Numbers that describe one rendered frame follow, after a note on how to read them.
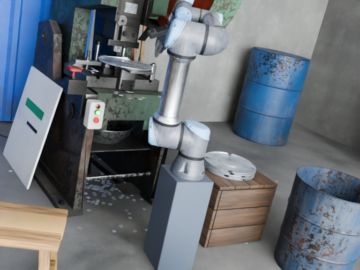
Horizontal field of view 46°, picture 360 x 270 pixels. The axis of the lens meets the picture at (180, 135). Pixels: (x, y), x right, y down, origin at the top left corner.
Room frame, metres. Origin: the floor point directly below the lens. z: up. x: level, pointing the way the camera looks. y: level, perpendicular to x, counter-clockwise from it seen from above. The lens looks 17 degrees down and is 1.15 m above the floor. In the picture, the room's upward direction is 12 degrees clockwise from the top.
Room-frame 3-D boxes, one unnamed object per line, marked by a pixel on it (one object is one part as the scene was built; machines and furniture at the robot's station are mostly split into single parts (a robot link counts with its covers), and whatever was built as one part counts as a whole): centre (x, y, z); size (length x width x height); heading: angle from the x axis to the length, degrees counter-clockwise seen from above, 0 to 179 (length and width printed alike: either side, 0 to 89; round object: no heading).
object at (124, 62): (2.24, 0.37, 0.78); 0.29 x 0.29 x 0.01
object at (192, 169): (1.73, -0.07, 0.50); 0.15 x 0.15 x 0.10
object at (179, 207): (1.73, -0.07, 0.23); 0.18 x 0.18 x 0.45; 29
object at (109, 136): (2.34, 0.45, 0.36); 0.34 x 0.34 x 0.10
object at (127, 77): (2.20, 0.33, 0.72); 0.25 x 0.14 x 0.14; 39
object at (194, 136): (1.73, -0.06, 0.62); 0.13 x 0.12 x 0.14; 98
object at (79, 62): (2.23, 0.58, 0.76); 0.17 x 0.06 x 0.10; 129
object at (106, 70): (2.34, 0.45, 0.72); 0.20 x 0.16 x 0.03; 129
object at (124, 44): (2.34, 0.45, 0.86); 0.20 x 0.16 x 0.05; 129
